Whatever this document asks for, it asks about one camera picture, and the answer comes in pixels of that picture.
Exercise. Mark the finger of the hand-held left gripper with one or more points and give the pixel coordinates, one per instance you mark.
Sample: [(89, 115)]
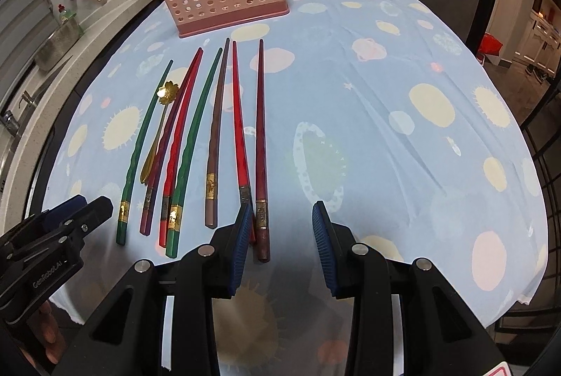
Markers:
[(94, 211), (65, 209)]

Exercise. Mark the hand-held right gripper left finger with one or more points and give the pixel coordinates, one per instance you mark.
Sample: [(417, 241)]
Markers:
[(241, 246)]

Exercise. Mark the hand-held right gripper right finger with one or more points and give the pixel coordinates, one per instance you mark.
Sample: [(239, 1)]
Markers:
[(324, 253)]

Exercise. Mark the green chopstick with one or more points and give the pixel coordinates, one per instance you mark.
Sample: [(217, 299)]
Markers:
[(140, 148), (193, 139)]

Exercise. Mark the straight red chopstick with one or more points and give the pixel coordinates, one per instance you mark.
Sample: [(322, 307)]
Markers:
[(239, 139)]

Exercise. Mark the dark red chopstick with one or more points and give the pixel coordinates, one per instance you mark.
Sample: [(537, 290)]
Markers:
[(261, 139)]

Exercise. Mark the purple chopstick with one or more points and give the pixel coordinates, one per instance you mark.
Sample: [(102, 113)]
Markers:
[(147, 222)]

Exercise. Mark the wavy red chopstick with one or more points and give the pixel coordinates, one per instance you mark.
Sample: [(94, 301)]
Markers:
[(177, 152)]

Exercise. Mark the chrome sink faucet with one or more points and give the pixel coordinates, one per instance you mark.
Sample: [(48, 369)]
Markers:
[(8, 122)]

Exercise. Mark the brown chopstick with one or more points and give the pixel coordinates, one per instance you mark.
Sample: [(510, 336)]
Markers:
[(215, 139)]

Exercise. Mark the metal sink dispenser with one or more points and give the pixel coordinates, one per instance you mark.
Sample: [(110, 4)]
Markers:
[(27, 99)]

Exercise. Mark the gold flower spoon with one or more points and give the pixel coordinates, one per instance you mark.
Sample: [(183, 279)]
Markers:
[(168, 92)]

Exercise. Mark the metal colander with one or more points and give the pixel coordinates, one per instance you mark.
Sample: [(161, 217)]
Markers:
[(59, 47)]

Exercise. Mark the green dish soap bottle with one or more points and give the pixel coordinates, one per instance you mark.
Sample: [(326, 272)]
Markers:
[(68, 18)]

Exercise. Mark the red bag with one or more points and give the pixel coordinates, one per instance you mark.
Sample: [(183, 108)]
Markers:
[(490, 48)]

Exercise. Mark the white cabinet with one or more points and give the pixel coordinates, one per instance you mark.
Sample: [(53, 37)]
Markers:
[(543, 29)]

